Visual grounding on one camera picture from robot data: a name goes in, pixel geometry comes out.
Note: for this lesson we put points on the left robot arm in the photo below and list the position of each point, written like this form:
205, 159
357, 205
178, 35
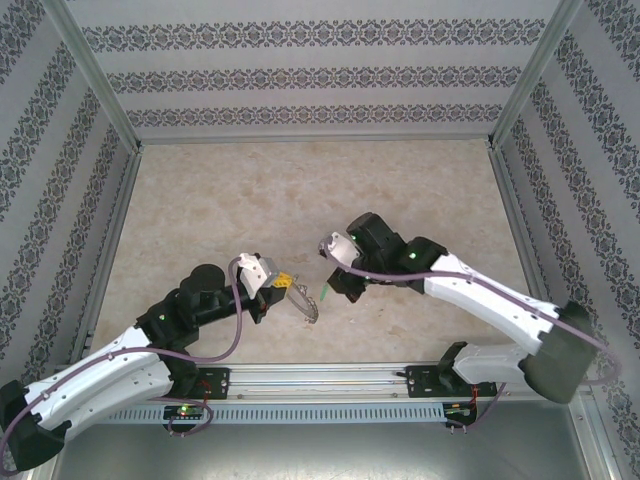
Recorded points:
100, 380

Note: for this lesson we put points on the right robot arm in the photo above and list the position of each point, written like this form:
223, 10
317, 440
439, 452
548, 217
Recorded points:
480, 295

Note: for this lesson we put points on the left controller board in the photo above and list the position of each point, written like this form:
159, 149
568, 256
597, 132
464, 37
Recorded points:
185, 412

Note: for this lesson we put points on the controller board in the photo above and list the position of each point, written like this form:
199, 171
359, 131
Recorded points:
185, 412
457, 412

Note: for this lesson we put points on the sheet metal tray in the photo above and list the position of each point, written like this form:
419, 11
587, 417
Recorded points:
320, 452

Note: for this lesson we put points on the right controller board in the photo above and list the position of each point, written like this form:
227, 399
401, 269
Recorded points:
457, 412

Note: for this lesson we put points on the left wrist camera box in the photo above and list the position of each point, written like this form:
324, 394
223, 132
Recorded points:
255, 272

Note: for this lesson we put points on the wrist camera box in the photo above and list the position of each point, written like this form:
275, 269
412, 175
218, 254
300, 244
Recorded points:
340, 247
255, 272

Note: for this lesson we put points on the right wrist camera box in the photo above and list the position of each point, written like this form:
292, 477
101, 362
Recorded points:
340, 247

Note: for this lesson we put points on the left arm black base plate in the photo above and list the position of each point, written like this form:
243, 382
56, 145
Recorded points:
217, 382

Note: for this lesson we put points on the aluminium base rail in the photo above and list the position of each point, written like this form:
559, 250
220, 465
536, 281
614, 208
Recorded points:
310, 380

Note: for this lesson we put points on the aluminium side floor rail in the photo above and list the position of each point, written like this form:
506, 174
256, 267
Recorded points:
520, 225
115, 225

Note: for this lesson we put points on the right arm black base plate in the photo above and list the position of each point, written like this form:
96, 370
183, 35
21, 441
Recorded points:
420, 380

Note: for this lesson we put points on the aluminium frame post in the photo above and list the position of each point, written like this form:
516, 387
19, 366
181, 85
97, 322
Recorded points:
535, 75
95, 75

